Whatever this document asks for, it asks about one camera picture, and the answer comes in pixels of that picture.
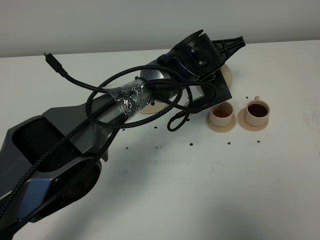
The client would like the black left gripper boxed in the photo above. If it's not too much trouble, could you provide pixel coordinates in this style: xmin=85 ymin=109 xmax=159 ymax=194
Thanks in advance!
xmin=172 ymin=29 xmax=246 ymax=82

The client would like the beige teapot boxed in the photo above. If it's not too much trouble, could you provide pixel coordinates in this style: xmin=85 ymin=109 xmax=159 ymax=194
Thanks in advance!
xmin=195 ymin=64 xmax=233 ymax=96

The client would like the black and grey left robot arm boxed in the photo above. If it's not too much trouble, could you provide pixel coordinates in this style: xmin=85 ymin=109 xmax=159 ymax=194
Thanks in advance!
xmin=0 ymin=30 xmax=246 ymax=240

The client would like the beige teapot saucer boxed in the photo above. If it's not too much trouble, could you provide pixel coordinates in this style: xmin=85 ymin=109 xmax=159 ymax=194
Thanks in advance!
xmin=137 ymin=100 xmax=171 ymax=115

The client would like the beige left teacup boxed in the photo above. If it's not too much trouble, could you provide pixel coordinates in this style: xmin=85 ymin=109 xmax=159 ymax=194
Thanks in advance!
xmin=209 ymin=102 xmax=234 ymax=127

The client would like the beige teacup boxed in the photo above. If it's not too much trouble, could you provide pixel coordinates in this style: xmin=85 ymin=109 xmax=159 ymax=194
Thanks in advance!
xmin=209 ymin=102 xmax=234 ymax=127
xmin=244 ymin=96 xmax=270 ymax=127

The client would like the beige right teacup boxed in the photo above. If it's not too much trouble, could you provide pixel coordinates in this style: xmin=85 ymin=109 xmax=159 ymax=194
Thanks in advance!
xmin=244 ymin=96 xmax=270 ymax=127

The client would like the beige right cup saucer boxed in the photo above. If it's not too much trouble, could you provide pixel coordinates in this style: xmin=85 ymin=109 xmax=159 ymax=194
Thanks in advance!
xmin=237 ymin=108 xmax=269 ymax=132

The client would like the beige cup saucer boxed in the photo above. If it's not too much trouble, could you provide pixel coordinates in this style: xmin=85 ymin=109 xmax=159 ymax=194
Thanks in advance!
xmin=237 ymin=108 xmax=269 ymax=132
xmin=206 ymin=113 xmax=237 ymax=133

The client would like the beige left cup saucer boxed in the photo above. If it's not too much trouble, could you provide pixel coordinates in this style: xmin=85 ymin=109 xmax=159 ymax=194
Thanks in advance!
xmin=206 ymin=113 xmax=237 ymax=133

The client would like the wrist camera with black bracket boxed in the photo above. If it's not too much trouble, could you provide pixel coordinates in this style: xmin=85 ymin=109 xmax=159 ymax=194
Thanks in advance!
xmin=188 ymin=69 xmax=232 ymax=114

